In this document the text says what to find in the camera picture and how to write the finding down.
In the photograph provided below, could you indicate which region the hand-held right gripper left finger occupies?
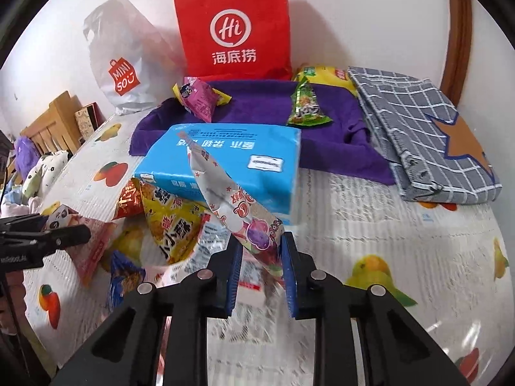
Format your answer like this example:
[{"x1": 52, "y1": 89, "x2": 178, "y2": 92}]
[{"x1": 50, "y1": 233, "x2": 244, "y2": 386}]

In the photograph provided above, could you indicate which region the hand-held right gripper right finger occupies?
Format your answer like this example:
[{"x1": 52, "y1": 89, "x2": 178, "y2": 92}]
[{"x1": 280, "y1": 231, "x2": 471, "y2": 386}]

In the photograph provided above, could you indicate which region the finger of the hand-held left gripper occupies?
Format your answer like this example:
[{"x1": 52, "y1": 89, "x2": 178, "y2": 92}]
[
  {"x1": 0, "y1": 224, "x2": 92, "y2": 255},
  {"x1": 0, "y1": 214, "x2": 48, "y2": 232}
]

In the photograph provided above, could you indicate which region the white star-print snack packet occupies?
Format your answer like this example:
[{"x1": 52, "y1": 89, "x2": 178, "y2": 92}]
[{"x1": 177, "y1": 131, "x2": 287, "y2": 290}]

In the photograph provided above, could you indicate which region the purple pink snack packet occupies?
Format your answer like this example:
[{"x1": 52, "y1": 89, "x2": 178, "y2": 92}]
[{"x1": 173, "y1": 76, "x2": 233, "y2": 123}]

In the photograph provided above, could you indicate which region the white red-label packet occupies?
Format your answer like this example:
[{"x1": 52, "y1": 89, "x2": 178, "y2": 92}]
[{"x1": 237, "y1": 259, "x2": 268, "y2": 310}]

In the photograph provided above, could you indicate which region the panda print snack packet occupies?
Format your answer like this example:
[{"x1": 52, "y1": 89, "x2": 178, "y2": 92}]
[{"x1": 43, "y1": 205, "x2": 79, "y2": 232}]

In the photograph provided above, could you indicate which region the light cloth pile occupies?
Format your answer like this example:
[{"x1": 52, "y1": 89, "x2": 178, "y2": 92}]
[{"x1": 0, "y1": 177, "x2": 41, "y2": 220}]

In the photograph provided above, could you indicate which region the white spotted plush toy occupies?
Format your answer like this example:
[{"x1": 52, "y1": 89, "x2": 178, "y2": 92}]
[{"x1": 20, "y1": 150, "x2": 73, "y2": 199}]

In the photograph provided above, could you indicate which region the blue purple snack packet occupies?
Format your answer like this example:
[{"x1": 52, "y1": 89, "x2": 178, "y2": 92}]
[{"x1": 107, "y1": 250, "x2": 146, "y2": 310}]

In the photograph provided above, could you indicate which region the purple plush toy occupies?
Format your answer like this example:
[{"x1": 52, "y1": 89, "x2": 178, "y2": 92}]
[{"x1": 14, "y1": 136, "x2": 43, "y2": 173}]

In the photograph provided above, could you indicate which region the yellow red snack packet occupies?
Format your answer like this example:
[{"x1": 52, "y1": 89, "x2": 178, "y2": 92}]
[{"x1": 139, "y1": 179, "x2": 212, "y2": 266}]

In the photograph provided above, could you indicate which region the wooden headboard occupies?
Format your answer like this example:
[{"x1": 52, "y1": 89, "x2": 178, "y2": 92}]
[{"x1": 20, "y1": 90, "x2": 83, "y2": 157}]

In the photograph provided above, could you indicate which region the patterned box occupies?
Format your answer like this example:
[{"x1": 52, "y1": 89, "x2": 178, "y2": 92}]
[{"x1": 74, "y1": 102, "x2": 106, "y2": 145}]

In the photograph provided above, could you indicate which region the blue tissue pack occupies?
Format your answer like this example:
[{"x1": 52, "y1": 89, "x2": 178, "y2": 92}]
[{"x1": 134, "y1": 124, "x2": 302, "y2": 226}]

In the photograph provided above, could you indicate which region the green snack packet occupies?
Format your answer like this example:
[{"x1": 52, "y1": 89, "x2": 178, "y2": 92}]
[{"x1": 286, "y1": 77, "x2": 334, "y2": 127}]

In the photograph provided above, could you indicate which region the purple towel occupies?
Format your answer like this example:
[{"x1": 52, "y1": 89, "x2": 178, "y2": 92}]
[{"x1": 129, "y1": 78, "x2": 395, "y2": 188}]

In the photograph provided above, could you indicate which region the grey checked star cloth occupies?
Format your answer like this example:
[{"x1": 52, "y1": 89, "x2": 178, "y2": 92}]
[{"x1": 347, "y1": 65, "x2": 503, "y2": 202}]

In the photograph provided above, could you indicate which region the yellow chips bag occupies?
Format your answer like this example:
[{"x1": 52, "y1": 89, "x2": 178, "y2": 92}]
[{"x1": 292, "y1": 65, "x2": 359, "y2": 95}]

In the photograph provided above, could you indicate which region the white plastic bag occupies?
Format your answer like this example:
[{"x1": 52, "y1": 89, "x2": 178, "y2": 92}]
[{"x1": 83, "y1": 0, "x2": 182, "y2": 116}]

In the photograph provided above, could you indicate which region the red paper bag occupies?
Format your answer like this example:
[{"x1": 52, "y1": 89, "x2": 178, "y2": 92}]
[{"x1": 173, "y1": 0, "x2": 294, "y2": 82}]

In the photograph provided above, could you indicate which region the wooden door frame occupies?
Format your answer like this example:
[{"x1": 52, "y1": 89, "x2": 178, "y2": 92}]
[{"x1": 440, "y1": 0, "x2": 473, "y2": 101}]

